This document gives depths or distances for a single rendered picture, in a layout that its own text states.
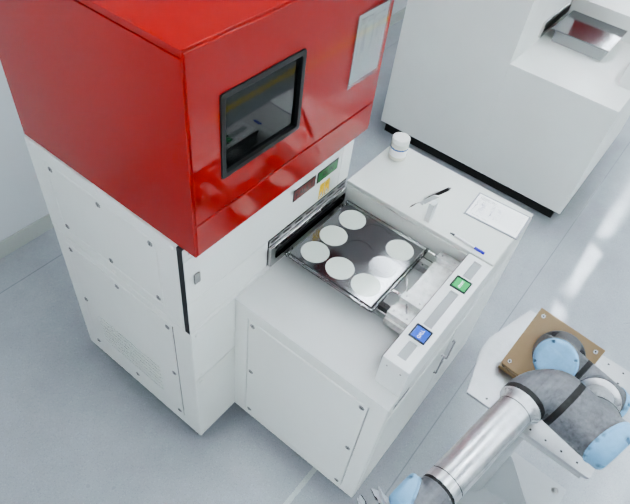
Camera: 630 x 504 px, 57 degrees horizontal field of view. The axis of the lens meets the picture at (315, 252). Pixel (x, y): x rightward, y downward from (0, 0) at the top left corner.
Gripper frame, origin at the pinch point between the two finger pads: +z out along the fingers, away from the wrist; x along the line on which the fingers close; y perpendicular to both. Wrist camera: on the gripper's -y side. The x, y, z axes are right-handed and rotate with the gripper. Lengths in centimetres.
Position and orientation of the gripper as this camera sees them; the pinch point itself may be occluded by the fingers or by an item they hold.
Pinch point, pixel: (369, 498)
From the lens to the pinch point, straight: 142.6
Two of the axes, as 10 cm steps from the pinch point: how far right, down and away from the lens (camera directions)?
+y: -3.3, -8.5, -4.2
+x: -8.9, 4.3, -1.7
